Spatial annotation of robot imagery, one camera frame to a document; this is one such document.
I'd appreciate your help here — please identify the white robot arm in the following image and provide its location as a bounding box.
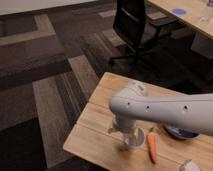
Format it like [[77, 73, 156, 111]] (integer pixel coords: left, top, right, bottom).
[[109, 81, 213, 136]]

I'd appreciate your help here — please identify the blue ceramic bowl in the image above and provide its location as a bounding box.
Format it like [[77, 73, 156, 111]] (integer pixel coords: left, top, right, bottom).
[[163, 125, 199, 140]]

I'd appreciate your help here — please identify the black office chair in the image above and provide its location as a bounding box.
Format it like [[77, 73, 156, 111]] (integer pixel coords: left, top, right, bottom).
[[109, 0, 175, 65]]

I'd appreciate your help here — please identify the orange carrot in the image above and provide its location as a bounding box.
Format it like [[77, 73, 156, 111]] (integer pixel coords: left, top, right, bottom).
[[147, 128, 157, 164]]

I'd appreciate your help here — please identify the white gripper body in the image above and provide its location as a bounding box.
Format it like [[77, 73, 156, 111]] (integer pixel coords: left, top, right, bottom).
[[112, 115, 137, 134]]

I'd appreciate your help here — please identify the clear drinking glass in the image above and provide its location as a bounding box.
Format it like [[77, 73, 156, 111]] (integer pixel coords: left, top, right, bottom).
[[200, 4, 213, 22]]

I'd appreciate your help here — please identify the white crumpled object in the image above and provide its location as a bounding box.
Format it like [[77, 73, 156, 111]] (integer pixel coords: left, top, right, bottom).
[[179, 160, 202, 171]]

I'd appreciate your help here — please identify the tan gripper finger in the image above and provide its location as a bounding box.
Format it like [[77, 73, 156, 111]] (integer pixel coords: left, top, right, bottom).
[[133, 129, 138, 139], [107, 127, 118, 134]]

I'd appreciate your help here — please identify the blue round disc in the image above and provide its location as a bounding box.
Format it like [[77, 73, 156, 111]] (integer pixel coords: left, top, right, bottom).
[[172, 8, 187, 15]]

